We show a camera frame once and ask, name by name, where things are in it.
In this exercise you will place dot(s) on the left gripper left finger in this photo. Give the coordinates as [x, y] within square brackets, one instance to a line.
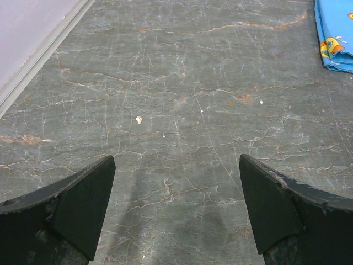
[60, 223]

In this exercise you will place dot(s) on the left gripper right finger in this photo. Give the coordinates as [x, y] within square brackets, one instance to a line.
[292, 222]

